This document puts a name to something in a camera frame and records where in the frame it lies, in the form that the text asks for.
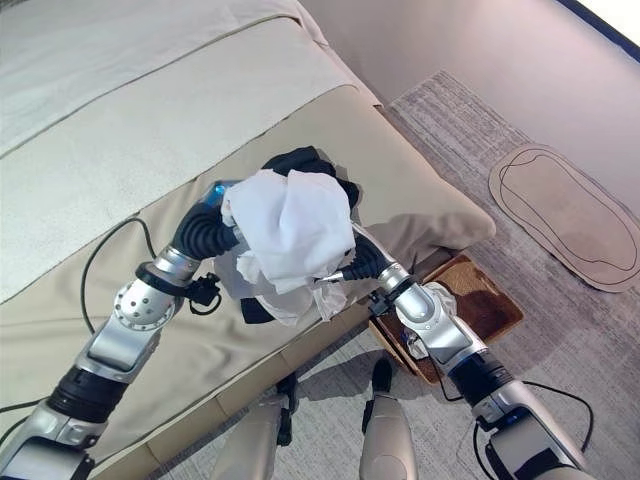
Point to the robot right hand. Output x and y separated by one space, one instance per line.
369 257

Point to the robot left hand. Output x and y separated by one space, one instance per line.
200 232

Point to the white garment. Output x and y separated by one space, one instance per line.
295 230

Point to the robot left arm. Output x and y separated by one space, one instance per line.
120 330

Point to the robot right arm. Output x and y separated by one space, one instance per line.
440 330

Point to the beige bed base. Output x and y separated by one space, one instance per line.
320 350

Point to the beige bed cover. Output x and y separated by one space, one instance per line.
380 150

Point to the brown woven basket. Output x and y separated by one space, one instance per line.
480 295

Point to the white bed sheet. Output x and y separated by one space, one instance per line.
100 125

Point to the robot right leg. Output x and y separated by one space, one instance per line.
387 435

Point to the robot leg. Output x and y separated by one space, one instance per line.
250 440
387 435

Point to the grey textured carpet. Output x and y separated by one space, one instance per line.
550 340

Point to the beige oval floor mat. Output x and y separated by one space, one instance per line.
565 220

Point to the robot left leg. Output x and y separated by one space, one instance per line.
250 440

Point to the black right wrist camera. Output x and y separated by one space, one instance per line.
381 304

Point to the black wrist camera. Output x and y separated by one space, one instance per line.
381 304
204 292

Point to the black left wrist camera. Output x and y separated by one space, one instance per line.
204 292

